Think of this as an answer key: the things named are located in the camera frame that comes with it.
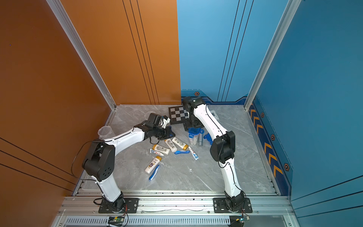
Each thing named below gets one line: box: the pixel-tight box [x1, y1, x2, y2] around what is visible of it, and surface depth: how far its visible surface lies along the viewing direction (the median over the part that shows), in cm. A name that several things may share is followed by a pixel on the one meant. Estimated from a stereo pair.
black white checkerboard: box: [168, 105, 190, 125], surface depth 112 cm
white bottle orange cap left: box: [152, 144, 171, 155], surface depth 94 cm
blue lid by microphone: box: [203, 132, 214, 146], surface depth 101 cm
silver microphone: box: [198, 132, 204, 147], surface depth 98 cm
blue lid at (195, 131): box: [187, 127, 205, 135], surface depth 88 cm
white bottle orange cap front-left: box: [144, 156, 163, 175], surface depth 88 cm
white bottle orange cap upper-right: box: [172, 137, 189, 151], surface depth 96 cm
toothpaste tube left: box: [149, 148, 165, 157], surface depth 93 cm
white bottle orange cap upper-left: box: [164, 138, 178, 153], surface depth 96 cm
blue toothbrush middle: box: [173, 150, 191, 155], surface depth 94 cm
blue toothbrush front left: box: [148, 164, 161, 182], surface depth 86 cm
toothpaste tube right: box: [188, 146, 199, 161], surface depth 93 cm
